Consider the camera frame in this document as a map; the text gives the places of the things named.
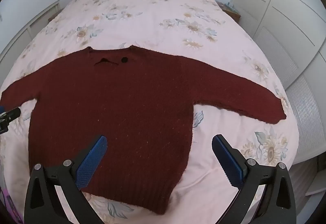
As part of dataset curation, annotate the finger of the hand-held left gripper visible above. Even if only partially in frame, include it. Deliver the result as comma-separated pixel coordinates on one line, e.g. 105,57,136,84
0,105,21,134

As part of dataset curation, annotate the pink floral bed blanket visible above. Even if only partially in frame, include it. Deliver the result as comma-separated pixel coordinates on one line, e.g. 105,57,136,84
0,0,300,224

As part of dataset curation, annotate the dark red knitted sweater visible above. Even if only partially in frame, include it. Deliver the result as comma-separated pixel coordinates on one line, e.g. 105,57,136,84
0,45,287,215

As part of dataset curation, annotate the wooden nightstand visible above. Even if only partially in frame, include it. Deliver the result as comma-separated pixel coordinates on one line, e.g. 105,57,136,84
221,1,242,22

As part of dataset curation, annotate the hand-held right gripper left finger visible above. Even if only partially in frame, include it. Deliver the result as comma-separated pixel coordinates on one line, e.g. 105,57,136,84
24,135,109,224

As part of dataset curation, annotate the white wardrobe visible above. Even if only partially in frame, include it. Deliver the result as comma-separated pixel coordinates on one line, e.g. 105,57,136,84
230,0,326,163

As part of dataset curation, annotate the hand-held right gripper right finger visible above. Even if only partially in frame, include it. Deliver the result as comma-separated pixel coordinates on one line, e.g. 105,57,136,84
212,134,297,224

